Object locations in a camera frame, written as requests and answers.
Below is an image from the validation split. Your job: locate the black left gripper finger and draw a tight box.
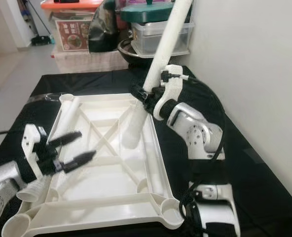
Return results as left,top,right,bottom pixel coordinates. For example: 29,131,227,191
50,130,83,149
62,150,97,174

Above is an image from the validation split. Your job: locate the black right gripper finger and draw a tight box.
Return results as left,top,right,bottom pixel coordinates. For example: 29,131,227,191
130,83,154,103

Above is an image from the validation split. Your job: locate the white plastic children table top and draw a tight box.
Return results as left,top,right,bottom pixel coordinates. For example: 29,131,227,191
2,93,186,237

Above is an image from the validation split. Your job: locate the black round wok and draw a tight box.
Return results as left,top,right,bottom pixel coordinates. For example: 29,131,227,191
117,39,159,70

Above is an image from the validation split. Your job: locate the clear tape strip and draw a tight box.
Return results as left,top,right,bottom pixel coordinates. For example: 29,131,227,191
29,94,63,103

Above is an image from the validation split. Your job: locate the black table cloth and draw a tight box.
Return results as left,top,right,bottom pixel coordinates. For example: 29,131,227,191
0,67,292,237

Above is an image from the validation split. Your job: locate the clear plastic storage bin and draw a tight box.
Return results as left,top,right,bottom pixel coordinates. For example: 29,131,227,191
131,20,195,56

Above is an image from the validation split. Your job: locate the white low storage box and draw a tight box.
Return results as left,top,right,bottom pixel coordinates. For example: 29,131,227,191
51,47,129,74

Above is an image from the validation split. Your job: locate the black glossy bag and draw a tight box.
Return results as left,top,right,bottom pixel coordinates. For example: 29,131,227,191
88,0,122,54

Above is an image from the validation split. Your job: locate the green round pot lid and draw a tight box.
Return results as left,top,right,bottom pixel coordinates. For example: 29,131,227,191
119,0,171,24

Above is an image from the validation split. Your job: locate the red printed carton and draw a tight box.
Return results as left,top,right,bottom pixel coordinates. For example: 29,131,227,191
55,19,90,51

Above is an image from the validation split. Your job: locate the black floor mop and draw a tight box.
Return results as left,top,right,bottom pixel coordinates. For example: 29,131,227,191
25,0,53,46

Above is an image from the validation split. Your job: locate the clear storage box orange lid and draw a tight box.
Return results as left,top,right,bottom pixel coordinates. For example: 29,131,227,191
40,0,105,52

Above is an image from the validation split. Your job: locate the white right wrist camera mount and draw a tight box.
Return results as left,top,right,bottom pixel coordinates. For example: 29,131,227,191
153,64,183,121

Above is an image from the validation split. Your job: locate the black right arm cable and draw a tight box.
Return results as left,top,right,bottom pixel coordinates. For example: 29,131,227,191
181,74,226,161

